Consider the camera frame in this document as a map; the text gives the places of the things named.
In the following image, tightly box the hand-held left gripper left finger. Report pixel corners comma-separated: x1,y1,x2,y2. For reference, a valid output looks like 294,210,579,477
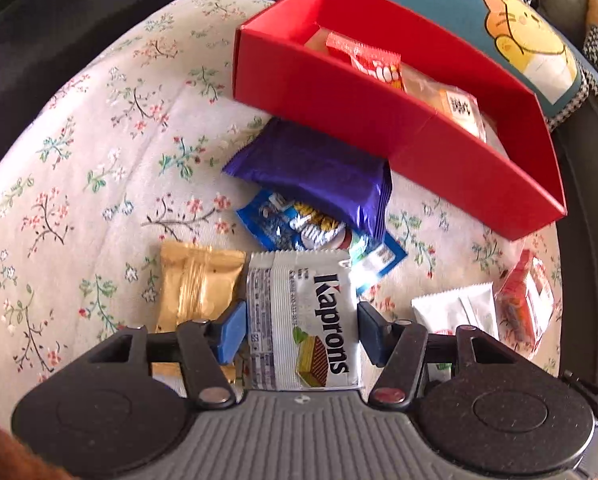
86,300,250,408

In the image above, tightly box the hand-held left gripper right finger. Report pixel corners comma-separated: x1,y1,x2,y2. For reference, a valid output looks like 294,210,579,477
356,301,550,408

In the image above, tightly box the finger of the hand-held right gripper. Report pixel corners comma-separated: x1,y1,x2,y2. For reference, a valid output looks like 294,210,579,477
561,370,598,431

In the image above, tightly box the gold snack packet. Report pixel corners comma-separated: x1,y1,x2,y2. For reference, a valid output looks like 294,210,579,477
151,241,247,381

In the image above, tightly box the white wafer packet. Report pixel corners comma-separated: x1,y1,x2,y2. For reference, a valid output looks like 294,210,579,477
245,251,364,391

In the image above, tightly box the blue snack packet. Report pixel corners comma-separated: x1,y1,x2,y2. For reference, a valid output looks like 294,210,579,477
235,190,409,296

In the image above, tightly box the red pastry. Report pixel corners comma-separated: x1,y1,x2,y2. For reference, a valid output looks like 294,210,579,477
494,249,560,361

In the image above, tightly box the purple snack packet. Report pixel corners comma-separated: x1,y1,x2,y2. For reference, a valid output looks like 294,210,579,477
223,117,394,243

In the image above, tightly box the red cardboard box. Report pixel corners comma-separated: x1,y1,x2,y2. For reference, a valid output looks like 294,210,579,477
232,0,568,242

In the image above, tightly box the pale bun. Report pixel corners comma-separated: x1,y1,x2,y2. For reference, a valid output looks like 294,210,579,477
401,67,487,143

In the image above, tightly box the red candy packet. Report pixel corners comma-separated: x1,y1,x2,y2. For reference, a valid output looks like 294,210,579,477
325,31,404,92

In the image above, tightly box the long white snack packet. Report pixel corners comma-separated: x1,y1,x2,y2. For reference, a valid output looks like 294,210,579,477
411,282,500,386

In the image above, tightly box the dark grey sofa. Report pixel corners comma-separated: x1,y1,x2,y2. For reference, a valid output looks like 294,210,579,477
549,70,598,391

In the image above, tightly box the brown fuzzy sleeve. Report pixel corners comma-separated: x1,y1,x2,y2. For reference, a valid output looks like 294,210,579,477
0,405,75,480

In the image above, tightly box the blue sofa cover with lion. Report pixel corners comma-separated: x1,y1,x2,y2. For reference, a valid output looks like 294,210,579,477
214,0,592,131

